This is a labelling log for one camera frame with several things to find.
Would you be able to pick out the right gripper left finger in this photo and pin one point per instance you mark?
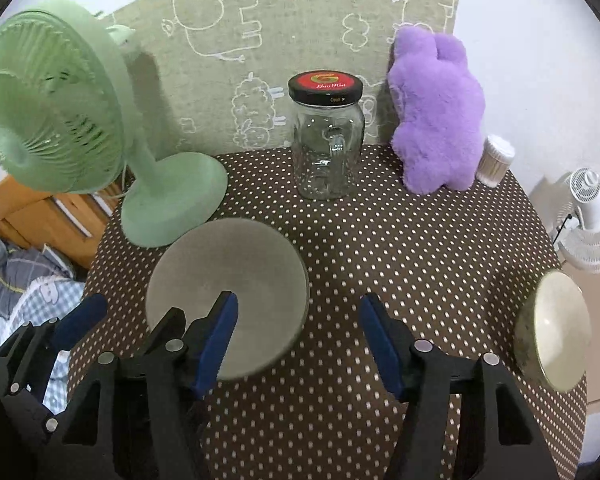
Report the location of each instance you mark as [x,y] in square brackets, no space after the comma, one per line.
[142,417]

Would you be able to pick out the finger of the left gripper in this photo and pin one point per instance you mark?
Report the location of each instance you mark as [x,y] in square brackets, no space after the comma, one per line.
[79,322]
[27,359]

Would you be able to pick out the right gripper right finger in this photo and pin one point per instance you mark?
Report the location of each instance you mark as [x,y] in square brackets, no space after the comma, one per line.
[499,437]

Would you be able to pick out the large grey bowl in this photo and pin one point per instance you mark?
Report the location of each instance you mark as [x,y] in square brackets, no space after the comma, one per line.
[253,261]

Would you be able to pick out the blue checkered bedding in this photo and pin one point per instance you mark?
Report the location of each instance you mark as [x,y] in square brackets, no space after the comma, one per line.
[35,286]

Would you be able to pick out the orange wooden chair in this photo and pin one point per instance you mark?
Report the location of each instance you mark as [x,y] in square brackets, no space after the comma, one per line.
[70,223]

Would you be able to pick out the cream floral bowl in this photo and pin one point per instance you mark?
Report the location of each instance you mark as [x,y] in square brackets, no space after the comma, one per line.
[552,333]

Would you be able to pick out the white floor fan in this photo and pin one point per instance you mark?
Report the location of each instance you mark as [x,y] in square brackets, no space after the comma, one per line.
[576,233]

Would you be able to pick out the green desk fan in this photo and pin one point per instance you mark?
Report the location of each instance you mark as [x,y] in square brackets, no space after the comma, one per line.
[69,123]

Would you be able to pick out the cotton swab container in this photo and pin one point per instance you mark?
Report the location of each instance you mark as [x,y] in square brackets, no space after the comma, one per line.
[498,154]

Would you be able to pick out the glass jar black lid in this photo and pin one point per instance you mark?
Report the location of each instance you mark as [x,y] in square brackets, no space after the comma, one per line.
[329,129]

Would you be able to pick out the purple plush toy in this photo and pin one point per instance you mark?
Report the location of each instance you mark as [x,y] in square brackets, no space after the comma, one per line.
[440,106]

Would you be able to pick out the green cartoon wall cloth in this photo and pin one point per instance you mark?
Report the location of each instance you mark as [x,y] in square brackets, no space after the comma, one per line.
[219,68]

